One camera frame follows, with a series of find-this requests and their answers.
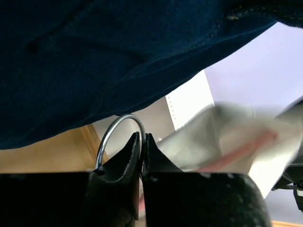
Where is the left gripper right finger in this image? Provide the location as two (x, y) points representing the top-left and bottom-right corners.
(142, 134), (271, 227)

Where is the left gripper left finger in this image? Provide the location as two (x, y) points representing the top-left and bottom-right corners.
(0, 133), (140, 227)

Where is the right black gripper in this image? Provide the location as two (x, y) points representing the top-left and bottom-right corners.
(272, 96), (303, 212)

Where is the pink hanger with metal hook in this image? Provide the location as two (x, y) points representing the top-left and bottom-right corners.
(96, 113), (278, 211)

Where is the white pleated skirt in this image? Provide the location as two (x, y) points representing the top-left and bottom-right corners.
(157, 104), (303, 197)

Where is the wooden clothes rack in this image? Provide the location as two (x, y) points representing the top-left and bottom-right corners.
(0, 123), (303, 227)

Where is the dark blue denim garment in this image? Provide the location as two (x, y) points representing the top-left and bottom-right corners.
(0, 0), (303, 149)

